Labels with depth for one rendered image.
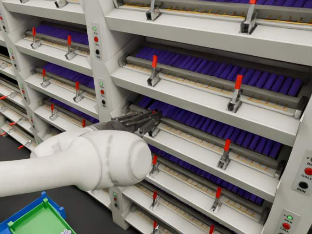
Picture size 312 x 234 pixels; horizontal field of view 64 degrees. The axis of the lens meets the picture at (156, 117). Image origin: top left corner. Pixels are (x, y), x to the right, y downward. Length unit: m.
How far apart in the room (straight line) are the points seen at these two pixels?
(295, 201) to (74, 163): 0.54
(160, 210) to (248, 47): 0.78
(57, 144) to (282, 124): 0.52
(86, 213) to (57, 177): 1.14
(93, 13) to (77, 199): 1.12
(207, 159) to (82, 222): 0.93
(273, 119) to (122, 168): 0.39
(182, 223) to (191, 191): 0.20
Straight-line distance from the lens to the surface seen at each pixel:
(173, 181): 0.98
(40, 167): 0.44
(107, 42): 0.87
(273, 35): 0.59
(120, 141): 0.45
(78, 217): 1.56
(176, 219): 1.12
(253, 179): 0.77
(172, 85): 0.77
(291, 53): 0.58
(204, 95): 0.72
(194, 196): 0.94
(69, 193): 1.70
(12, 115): 2.05
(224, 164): 0.76
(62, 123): 1.40
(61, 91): 1.29
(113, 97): 0.94
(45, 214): 1.52
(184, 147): 0.83
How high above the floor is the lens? 1.19
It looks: 31 degrees down
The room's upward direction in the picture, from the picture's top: straight up
